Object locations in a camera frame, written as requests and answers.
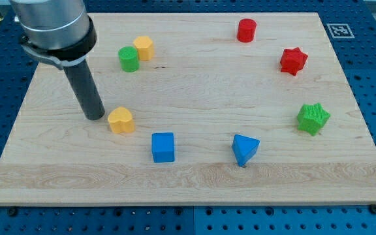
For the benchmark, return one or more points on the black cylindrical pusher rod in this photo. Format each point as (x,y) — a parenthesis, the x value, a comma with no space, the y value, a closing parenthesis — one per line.
(84,87)

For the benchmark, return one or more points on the yellow heart block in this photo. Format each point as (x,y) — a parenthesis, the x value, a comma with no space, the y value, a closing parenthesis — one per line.
(121,120)

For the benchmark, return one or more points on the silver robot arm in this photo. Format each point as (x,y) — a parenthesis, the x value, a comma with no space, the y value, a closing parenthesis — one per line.
(61,33)

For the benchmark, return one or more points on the green cylinder block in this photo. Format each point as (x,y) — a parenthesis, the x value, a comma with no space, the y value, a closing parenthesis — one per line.
(128,58)

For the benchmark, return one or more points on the yellow hexagon block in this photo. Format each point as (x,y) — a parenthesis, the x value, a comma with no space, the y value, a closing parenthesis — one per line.
(145,48)

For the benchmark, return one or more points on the blue cube block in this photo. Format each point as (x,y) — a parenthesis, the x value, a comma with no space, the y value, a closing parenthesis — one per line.
(162,147)

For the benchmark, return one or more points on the wooden board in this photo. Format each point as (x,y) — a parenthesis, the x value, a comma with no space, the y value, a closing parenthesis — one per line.
(203,86)

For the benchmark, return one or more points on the red cylinder block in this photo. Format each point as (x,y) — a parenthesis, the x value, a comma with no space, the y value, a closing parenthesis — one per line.
(246,30)

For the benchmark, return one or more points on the blue triangle block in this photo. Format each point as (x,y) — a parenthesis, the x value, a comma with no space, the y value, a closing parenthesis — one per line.
(244,148)

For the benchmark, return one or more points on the red star block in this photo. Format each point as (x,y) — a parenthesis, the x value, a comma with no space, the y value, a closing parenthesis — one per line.
(293,60)

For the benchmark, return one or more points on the green star block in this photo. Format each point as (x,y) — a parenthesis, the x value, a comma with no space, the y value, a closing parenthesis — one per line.
(312,118)

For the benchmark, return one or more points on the white fiducial marker tag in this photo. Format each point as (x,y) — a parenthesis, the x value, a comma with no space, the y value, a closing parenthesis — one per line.
(340,31)

